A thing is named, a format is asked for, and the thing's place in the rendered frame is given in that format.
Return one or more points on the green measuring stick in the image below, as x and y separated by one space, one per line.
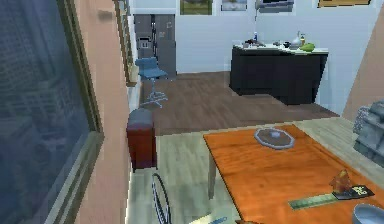
312 201

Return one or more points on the black thin hoop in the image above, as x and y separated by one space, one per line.
160 196

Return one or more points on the green framed picture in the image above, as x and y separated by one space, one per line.
196 6

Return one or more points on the pale glass bottle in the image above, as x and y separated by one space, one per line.
296 40

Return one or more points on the brown framed window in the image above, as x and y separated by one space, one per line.
125 40

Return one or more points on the grey sofa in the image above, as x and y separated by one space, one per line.
371 131

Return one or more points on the grey framed picture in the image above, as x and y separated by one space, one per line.
234 4

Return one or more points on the grey metal bowl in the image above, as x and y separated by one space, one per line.
368 215

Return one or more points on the large dark window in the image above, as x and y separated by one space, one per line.
40 110

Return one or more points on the grey round plate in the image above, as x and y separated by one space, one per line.
274 137

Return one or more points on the grey wall cabinet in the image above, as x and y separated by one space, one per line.
276 4

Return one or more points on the black kitchen counter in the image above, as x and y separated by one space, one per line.
276 75

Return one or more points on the black flat card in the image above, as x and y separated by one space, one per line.
358 192

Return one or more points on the blue white bottle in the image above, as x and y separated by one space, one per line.
255 36

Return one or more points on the orange wooden table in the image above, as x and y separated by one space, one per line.
283 173

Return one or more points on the green vegetable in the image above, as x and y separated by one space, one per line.
307 47

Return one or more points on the orange framed picture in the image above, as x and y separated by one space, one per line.
343 2

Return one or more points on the grey fridge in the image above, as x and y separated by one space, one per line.
156 40

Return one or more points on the red bin with grey lid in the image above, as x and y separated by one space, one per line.
141 140

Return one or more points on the blue office chair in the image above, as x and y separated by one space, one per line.
150 71

